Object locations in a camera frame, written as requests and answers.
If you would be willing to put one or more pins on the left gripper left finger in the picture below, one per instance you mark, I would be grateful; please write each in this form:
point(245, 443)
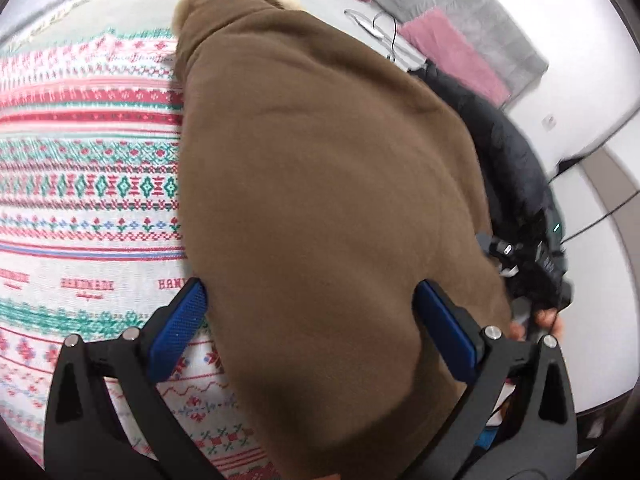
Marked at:
point(83, 437)

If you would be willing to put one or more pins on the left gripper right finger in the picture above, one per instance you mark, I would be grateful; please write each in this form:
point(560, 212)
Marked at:
point(516, 417)

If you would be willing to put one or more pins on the brown coat with fur collar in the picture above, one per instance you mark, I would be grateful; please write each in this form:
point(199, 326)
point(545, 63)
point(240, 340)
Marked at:
point(318, 185)

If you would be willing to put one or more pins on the person's right hand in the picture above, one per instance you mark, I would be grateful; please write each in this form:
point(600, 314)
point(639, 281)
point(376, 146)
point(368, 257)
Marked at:
point(541, 322)

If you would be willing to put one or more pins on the black puffer jacket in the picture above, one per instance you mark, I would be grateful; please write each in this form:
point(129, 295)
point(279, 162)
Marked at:
point(522, 205)

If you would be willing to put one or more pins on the patterned handmade knit blanket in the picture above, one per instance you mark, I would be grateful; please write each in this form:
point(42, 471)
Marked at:
point(91, 242)

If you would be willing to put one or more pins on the pink pillow near headboard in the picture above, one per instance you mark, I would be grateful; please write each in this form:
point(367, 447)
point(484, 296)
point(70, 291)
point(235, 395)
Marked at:
point(434, 36)

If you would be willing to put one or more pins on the grey quilted headboard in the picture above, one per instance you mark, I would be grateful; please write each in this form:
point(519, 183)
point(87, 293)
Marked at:
point(490, 30)

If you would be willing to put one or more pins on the wall socket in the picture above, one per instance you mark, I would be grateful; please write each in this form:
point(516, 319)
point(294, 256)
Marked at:
point(549, 122)

